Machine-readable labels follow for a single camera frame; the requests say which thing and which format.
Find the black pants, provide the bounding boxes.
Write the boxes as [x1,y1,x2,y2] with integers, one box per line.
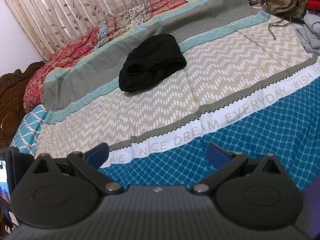
[119,34,187,93]

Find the teal zigzag pillow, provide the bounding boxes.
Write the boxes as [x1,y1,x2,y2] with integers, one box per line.
[10,104,47,155]

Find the red floral quilt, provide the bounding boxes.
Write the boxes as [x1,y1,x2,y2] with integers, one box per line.
[23,0,186,113]

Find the patterned teal grey bedsheet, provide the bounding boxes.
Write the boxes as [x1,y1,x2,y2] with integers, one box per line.
[35,0,319,189]

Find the carved wooden headboard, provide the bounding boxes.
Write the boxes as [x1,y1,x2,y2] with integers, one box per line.
[0,61,45,148]

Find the grey garment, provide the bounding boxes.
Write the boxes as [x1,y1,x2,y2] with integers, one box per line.
[295,13,319,55]

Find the beige leaf-print curtain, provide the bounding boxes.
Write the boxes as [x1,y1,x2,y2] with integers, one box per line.
[5,0,154,59]

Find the red cloth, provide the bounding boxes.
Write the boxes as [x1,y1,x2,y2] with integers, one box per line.
[306,0,320,12]

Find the smartphone on mount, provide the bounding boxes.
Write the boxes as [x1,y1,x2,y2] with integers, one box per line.
[0,147,34,225]

